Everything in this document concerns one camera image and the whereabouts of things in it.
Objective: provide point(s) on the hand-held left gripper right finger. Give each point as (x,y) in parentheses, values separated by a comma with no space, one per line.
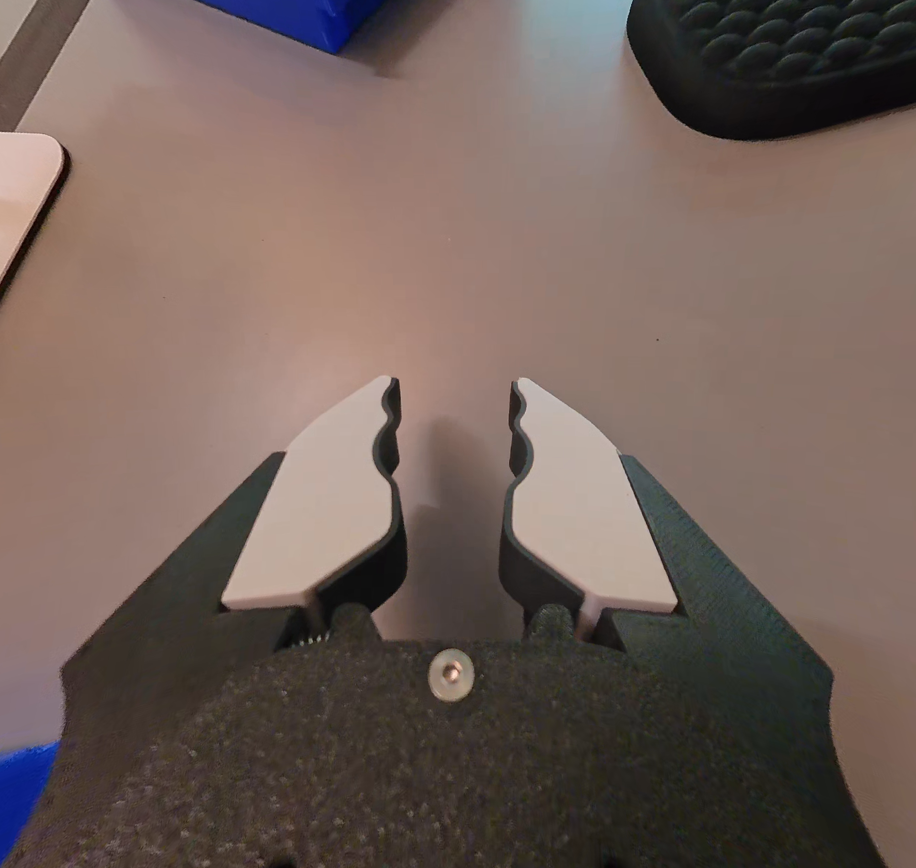
(587,524)

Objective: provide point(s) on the black textured pad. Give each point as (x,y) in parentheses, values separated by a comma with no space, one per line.
(787,52)

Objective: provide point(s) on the white display stand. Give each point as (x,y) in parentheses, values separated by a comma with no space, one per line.
(25,195)

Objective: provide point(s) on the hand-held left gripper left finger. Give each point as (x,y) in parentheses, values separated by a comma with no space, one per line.
(322,517)

